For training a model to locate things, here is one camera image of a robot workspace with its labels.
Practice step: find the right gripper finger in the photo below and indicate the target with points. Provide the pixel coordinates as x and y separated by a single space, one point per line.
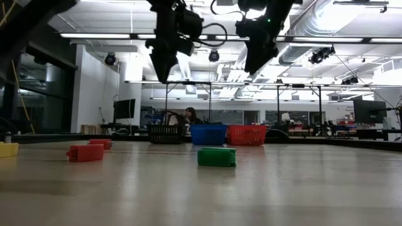
252 56
267 55

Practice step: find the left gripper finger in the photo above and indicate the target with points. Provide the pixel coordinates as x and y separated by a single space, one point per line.
172 53
158 53

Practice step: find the red mini stapler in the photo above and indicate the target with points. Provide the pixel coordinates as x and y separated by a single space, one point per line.
102 143
86 153

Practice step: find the green mini stapler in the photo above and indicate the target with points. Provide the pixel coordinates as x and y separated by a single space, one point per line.
216 157

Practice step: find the yellow mini stapler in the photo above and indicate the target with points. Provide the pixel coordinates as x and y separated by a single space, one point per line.
7 150

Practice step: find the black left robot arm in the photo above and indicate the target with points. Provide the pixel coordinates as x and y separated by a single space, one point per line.
31 19

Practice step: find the black ceiling spotlight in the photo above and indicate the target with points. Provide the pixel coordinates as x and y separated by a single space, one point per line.
350 80
214 56
110 59
320 56

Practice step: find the person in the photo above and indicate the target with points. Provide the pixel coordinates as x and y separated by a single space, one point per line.
191 114

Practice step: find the black computer monitor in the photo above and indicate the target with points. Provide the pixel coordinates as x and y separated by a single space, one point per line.
124 109
370 111

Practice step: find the overhead light bar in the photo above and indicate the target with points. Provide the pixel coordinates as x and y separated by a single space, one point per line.
94 35

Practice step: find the red plastic basket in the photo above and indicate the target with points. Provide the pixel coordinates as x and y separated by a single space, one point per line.
246 135

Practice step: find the black plastic basket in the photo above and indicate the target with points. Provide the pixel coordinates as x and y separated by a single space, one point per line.
165 135

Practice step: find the blue plastic basket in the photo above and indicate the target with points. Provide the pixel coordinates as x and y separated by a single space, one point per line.
208 135

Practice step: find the wooden crate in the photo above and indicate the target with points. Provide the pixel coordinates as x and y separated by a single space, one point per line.
91 129

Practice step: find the small grey cylinder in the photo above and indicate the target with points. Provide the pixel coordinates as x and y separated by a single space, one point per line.
7 137

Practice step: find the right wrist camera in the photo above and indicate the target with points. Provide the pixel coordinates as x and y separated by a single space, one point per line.
244 28

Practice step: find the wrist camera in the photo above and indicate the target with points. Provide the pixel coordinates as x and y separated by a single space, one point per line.
244 28
190 23

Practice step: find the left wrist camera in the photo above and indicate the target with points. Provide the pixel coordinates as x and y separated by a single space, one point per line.
190 23

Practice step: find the silver ventilation duct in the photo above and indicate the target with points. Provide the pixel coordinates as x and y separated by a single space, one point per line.
293 51

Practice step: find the black workstation frame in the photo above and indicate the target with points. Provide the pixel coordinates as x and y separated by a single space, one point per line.
278 103

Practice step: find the black aluminium table frame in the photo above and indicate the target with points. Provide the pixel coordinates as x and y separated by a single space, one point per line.
345 142

